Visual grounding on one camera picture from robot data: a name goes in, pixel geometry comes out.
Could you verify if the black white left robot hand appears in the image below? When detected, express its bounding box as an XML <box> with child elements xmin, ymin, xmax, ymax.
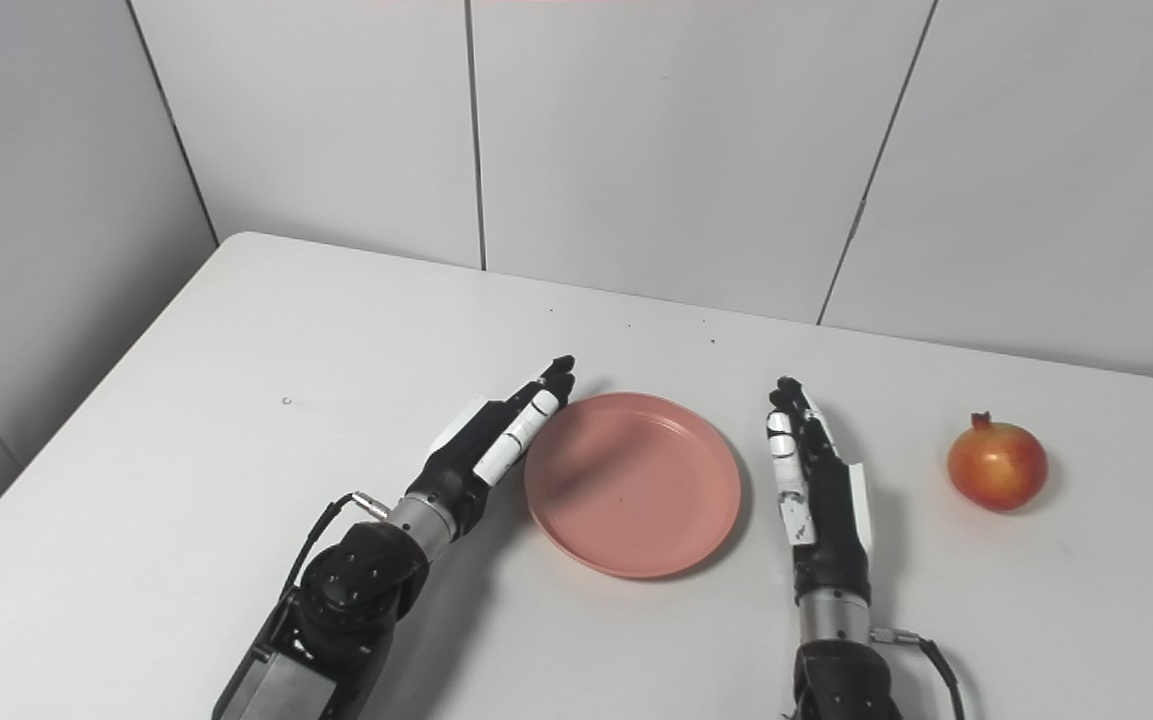
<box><xmin>406</xmin><ymin>355</ymin><xmax>577</xmax><ymax>541</ymax></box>

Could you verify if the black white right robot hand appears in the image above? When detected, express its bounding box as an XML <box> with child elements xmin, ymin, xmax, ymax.
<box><xmin>766</xmin><ymin>376</ymin><xmax>875</xmax><ymax>606</ymax></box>

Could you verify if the red yellow pomegranate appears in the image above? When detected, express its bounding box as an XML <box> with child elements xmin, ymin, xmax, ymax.
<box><xmin>947</xmin><ymin>411</ymin><xmax>1050</xmax><ymax>513</ymax></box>

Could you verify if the pink round plate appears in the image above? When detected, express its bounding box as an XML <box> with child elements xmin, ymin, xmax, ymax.
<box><xmin>523</xmin><ymin>391</ymin><xmax>743</xmax><ymax>580</ymax></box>

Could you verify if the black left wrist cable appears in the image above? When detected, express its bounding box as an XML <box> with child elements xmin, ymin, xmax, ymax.
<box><xmin>281</xmin><ymin>490</ymin><xmax>392</xmax><ymax>601</ymax></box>

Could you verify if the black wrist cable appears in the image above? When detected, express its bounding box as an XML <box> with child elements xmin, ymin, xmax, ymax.
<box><xmin>871</xmin><ymin>626</ymin><xmax>967</xmax><ymax>720</ymax></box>
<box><xmin>281</xmin><ymin>490</ymin><xmax>392</xmax><ymax>601</ymax></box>

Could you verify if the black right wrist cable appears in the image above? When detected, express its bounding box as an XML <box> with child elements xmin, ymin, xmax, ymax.
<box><xmin>871</xmin><ymin>626</ymin><xmax>967</xmax><ymax>720</ymax></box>

